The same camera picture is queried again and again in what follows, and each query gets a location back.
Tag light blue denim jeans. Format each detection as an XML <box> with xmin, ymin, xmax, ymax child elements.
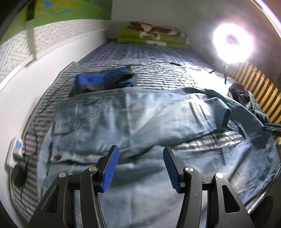
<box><xmin>37</xmin><ymin>87</ymin><xmax>280</xmax><ymax>227</ymax></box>

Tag black power adapter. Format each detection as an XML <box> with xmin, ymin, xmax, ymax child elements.
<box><xmin>11</xmin><ymin>165</ymin><xmax>27</xmax><ymax>188</ymax></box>

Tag white power strip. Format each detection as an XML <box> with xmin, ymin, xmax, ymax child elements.
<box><xmin>6</xmin><ymin>137</ymin><xmax>24</xmax><ymax>169</ymax></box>

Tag black clothes pile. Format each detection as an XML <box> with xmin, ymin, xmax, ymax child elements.
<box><xmin>228</xmin><ymin>83</ymin><xmax>280</xmax><ymax>137</ymax></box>

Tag wooden slatted railing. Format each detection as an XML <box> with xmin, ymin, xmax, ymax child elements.
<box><xmin>226</xmin><ymin>61</ymin><xmax>281</xmax><ymax>144</ymax></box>

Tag folded blue grey garment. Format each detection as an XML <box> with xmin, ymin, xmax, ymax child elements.
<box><xmin>69</xmin><ymin>65</ymin><xmax>137</xmax><ymax>97</ymax></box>

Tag striped blue white quilt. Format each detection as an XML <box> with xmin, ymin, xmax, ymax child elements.
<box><xmin>8</xmin><ymin>41</ymin><xmax>277</xmax><ymax>223</ymax></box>

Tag stacked green floral blankets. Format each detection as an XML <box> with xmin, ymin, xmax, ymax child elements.
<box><xmin>118</xmin><ymin>21</ymin><xmax>191</xmax><ymax>49</ymax></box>

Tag black power cable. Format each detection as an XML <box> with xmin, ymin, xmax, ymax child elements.
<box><xmin>19</xmin><ymin>61</ymin><xmax>216</xmax><ymax>211</ymax></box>

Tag ring light on tripod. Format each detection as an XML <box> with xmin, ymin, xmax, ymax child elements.
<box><xmin>212</xmin><ymin>22</ymin><xmax>254</xmax><ymax>84</ymax></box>

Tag green landscape wall painting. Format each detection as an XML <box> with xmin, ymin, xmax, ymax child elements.
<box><xmin>1</xmin><ymin>0</ymin><xmax>112</xmax><ymax>44</ymax></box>

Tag black white hanging strap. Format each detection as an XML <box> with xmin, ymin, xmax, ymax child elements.
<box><xmin>24</xmin><ymin>0</ymin><xmax>39</xmax><ymax>61</ymax></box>

